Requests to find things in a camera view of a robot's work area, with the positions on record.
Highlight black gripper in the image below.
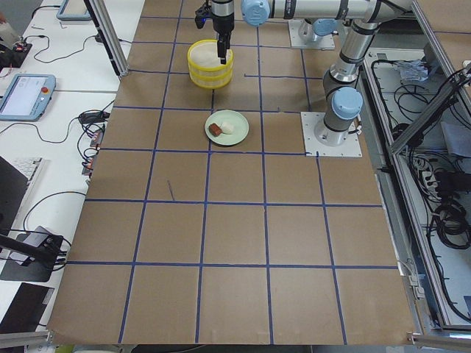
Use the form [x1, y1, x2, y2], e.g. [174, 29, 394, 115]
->
[210, 0, 235, 65]

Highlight yellow steamer layer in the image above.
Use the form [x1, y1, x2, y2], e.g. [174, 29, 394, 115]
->
[187, 39, 234, 73]
[189, 69, 233, 89]

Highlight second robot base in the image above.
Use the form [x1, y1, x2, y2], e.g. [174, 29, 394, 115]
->
[288, 18, 337, 51]

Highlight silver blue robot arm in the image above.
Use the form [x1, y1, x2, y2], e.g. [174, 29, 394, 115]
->
[241, 0, 412, 147]

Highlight light green plate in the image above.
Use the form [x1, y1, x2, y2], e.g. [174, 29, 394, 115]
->
[204, 110, 249, 146]

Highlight white bun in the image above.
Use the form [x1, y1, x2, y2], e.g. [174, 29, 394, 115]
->
[220, 121, 235, 135]

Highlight brown bun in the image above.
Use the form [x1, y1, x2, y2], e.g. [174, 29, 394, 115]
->
[208, 123, 223, 137]

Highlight black power adapter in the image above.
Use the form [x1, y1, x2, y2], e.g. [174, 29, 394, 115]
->
[79, 111, 110, 124]

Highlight blue teach pendant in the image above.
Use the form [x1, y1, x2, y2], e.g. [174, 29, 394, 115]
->
[1, 74, 56, 122]

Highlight white keyboard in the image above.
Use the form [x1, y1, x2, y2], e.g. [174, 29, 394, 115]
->
[11, 157, 46, 185]

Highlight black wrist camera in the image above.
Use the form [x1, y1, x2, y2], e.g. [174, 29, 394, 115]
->
[194, 3, 212, 29]

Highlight aluminium frame post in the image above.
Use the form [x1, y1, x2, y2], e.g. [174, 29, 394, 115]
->
[84, 0, 129, 78]

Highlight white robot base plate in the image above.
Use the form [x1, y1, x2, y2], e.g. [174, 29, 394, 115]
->
[300, 112, 362, 158]

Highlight black camera stand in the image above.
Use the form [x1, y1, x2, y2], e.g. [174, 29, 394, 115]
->
[1, 227, 64, 283]

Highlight coiled black cables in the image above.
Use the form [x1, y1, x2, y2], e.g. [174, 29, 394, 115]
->
[426, 190, 471, 251]

